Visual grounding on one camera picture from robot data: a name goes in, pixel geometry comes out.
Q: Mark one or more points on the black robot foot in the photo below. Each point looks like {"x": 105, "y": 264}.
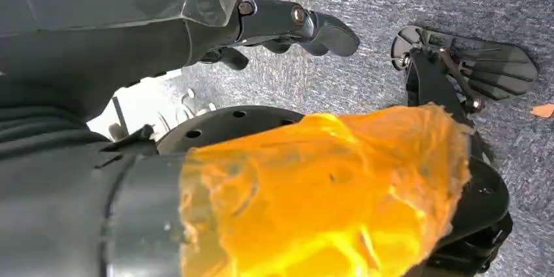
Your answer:
{"x": 493, "y": 67}

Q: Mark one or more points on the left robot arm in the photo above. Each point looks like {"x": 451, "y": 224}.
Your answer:
{"x": 34, "y": 132}

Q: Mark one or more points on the orange scrap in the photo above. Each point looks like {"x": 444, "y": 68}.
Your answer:
{"x": 543, "y": 111}

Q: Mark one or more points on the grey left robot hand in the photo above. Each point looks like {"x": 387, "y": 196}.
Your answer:
{"x": 86, "y": 6}

